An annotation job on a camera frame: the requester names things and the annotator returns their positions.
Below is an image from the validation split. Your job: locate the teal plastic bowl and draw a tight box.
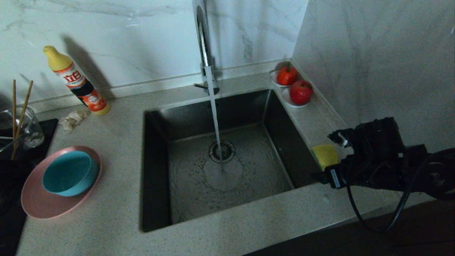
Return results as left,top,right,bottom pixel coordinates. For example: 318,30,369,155
42,150,100,197

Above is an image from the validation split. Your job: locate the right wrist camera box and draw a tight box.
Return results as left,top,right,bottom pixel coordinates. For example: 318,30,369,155
328,130,352,149

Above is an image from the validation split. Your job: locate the crumpled white paper tissue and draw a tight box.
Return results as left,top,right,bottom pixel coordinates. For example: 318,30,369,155
59,109,92,135

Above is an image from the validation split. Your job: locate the orange dish soap bottle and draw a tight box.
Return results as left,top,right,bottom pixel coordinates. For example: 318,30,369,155
43,46,110,116

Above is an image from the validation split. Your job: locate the chrome sink faucet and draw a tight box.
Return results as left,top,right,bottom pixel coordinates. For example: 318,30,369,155
191,0,220,96

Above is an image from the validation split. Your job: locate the orange-red toy tomato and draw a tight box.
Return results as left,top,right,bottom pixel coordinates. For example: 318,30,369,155
276,63,298,86

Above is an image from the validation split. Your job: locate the red toy apple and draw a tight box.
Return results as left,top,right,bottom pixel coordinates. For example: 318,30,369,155
289,80,314,105

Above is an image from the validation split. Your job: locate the black induction cooktop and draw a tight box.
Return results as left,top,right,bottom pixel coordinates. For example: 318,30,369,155
0,118,59,256

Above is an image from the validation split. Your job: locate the small white round dish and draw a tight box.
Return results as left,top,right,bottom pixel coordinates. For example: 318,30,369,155
271,70,297,88
282,87,310,108

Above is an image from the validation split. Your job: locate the yellow green sponge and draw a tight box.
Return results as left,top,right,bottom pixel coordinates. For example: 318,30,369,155
312,144,339,171

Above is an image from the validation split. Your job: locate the round metal drain strainer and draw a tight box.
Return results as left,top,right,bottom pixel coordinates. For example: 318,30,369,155
209,140,236,164

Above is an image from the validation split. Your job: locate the stainless steel sink basin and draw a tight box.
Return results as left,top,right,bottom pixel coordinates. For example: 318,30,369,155
141,89,326,233

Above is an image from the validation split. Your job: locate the clear glass cup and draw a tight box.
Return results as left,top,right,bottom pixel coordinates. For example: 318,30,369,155
0,106,45,153

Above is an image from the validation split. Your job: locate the pink plastic plate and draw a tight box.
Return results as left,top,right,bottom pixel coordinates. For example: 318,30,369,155
21,145,103,219

